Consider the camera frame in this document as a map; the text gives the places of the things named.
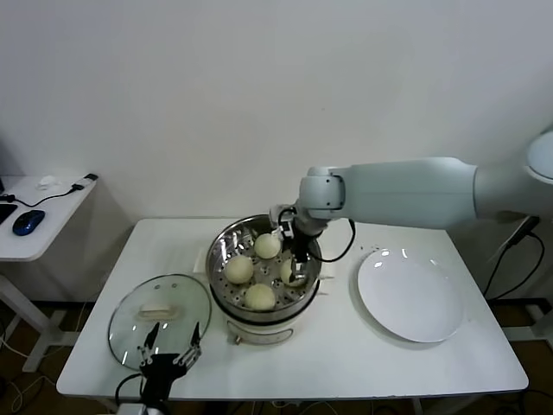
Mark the white steamed baozi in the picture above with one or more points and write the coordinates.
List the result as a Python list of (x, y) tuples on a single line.
[(285, 272), (266, 247), (259, 297), (238, 270)]

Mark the black keyboard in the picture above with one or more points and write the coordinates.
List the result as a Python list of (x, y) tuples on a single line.
[(6, 212)]

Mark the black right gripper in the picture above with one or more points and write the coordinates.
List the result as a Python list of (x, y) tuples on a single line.
[(302, 242)]

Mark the crumpled white tissue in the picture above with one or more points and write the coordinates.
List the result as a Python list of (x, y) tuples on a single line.
[(47, 183)]

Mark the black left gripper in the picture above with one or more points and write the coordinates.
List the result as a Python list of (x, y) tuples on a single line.
[(157, 374)]

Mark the round glass pot lid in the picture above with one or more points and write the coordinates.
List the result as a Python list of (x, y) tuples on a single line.
[(129, 320)]

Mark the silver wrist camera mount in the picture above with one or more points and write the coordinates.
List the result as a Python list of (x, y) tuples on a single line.
[(285, 227), (142, 410)]

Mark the white round plate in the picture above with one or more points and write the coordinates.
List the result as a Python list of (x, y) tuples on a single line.
[(410, 298)]

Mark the white side desk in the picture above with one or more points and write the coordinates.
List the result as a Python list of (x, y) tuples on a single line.
[(52, 225)]

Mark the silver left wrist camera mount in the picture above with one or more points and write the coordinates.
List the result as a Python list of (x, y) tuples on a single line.
[(142, 410)]

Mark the blue computer mouse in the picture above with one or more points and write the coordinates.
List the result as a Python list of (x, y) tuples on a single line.
[(28, 222)]

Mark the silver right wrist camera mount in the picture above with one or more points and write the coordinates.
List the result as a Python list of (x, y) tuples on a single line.
[(285, 227)]

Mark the stainless steel steamer basket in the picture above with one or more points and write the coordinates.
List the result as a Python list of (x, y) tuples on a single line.
[(224, 246)]

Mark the light blue right robot arm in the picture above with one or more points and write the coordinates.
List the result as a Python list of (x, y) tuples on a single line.
[(410, 190)]

